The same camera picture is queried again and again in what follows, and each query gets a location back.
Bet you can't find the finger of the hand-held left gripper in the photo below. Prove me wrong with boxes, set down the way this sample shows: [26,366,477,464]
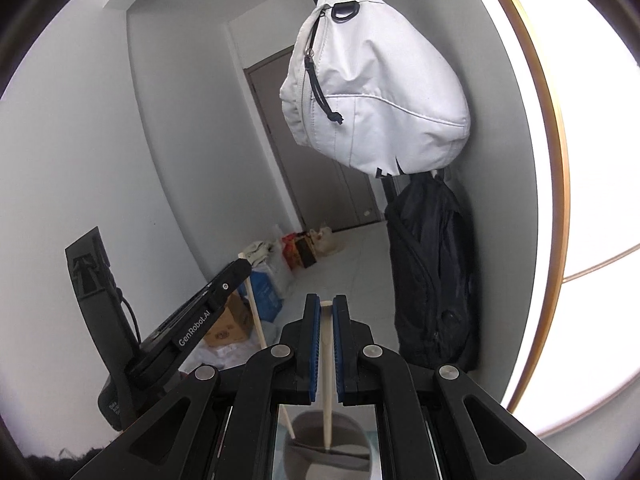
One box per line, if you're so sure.
[202,259,253,311]

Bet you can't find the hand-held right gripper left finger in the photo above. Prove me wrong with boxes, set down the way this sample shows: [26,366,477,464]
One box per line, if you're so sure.
[70,294,321,480]

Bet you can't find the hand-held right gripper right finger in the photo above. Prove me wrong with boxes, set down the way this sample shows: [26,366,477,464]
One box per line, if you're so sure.
[334,294,586,480]

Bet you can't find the wooden chopstick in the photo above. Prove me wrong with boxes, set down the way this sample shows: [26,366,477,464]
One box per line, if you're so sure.
[321,300,335,452]
[239,254,297,442]

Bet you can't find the grey utensil holder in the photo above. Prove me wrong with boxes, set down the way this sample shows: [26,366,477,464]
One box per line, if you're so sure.
[282,406,373,480]

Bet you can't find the white shoulder bag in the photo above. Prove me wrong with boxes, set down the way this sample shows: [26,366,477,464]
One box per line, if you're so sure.
[279,0,472,180]

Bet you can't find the blue box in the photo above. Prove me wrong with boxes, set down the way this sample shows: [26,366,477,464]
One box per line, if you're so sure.
[248,265,286,323]

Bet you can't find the white cloth bag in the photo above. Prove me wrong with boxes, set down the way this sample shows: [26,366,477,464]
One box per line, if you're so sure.
[242,240,286,272]

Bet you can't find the cardboard box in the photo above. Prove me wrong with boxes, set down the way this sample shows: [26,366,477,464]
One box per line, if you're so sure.
[205,294,253,347]

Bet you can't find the red snack packet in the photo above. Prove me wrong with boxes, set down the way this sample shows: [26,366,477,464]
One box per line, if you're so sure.
[282,232,307,268]

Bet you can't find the clear plastic bags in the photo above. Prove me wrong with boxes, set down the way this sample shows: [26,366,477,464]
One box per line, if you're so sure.
[187,344,263,373]

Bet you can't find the beige tote bag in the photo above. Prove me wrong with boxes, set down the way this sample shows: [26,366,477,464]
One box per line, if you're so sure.
[307,227,346,259]

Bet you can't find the black backpack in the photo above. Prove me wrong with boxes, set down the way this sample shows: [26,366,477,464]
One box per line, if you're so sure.
[384,170,480,372]

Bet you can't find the brown door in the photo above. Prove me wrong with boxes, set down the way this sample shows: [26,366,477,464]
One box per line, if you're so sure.
[243,51,381,233]

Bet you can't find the person's dark clothing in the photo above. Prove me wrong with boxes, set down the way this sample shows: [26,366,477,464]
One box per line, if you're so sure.
[20,447,108,480]

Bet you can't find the round gold-framed window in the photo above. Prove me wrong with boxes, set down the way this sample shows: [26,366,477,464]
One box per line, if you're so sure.
[472,0,640,451]

